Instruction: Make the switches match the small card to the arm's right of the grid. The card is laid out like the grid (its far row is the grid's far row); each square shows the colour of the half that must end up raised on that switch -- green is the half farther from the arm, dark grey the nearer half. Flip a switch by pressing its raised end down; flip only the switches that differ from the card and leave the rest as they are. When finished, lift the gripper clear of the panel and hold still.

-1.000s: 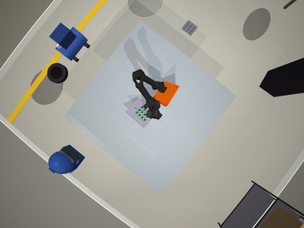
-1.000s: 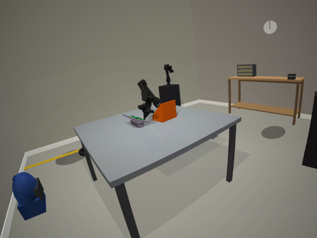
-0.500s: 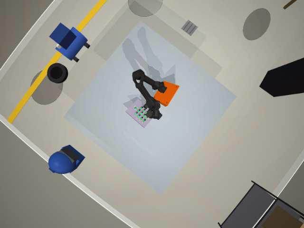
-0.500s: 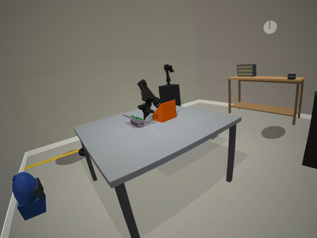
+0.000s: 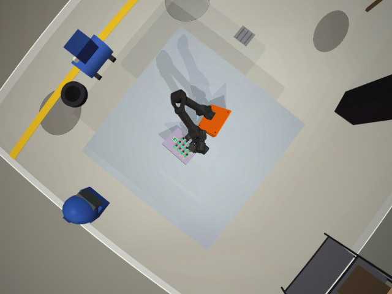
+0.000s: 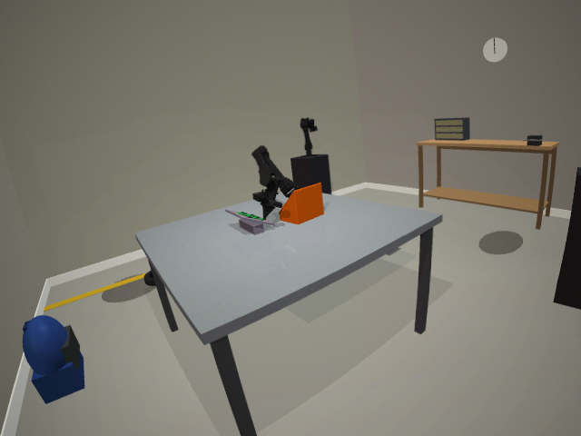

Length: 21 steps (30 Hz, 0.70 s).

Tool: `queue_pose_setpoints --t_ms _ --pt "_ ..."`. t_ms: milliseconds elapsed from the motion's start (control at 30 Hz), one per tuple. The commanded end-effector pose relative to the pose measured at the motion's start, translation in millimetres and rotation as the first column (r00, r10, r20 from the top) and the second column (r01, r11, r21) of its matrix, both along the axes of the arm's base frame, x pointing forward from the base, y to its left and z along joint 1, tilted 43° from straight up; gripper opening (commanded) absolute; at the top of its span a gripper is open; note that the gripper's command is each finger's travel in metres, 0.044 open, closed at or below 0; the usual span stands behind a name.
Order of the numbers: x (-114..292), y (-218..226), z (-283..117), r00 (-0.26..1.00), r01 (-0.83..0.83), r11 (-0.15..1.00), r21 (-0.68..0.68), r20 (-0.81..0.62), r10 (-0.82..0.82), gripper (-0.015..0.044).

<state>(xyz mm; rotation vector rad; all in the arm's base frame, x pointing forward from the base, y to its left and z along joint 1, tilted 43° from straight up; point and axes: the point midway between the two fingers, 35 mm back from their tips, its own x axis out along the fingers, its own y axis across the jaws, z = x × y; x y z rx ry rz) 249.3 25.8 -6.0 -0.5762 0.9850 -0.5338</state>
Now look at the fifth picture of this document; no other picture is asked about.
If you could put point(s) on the lilac switch panel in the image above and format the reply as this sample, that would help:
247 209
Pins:
178 145

